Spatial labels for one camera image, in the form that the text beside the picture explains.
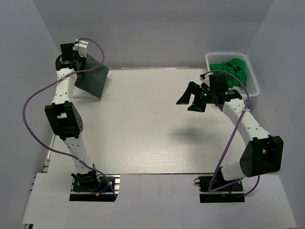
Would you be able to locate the green t-shirt in basket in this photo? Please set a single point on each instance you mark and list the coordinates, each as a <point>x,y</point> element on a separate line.
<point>235,67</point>

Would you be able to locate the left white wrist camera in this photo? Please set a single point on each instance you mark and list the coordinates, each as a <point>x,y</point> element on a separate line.
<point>80,47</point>

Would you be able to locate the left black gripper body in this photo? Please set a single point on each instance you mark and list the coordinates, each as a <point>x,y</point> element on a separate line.
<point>81,61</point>

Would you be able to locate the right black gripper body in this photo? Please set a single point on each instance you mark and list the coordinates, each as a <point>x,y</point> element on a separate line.
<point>202,98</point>

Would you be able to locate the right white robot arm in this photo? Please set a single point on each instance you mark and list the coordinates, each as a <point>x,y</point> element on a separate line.
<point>263,152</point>

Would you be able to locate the white folded t-shirt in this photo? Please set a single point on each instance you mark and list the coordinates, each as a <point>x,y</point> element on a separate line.
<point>79,92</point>

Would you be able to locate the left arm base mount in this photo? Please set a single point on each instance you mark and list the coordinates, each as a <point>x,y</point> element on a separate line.
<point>93,187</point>

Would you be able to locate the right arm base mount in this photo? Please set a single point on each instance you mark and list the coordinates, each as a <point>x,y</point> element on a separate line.
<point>221,191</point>

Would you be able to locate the dark grey t-shirt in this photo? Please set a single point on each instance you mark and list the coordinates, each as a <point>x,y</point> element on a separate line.
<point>93,82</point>

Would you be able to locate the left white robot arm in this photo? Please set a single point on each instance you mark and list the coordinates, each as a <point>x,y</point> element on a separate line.
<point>62,115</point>

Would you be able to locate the white plastic basket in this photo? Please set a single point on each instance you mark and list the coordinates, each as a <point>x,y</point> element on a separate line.
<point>219,57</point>

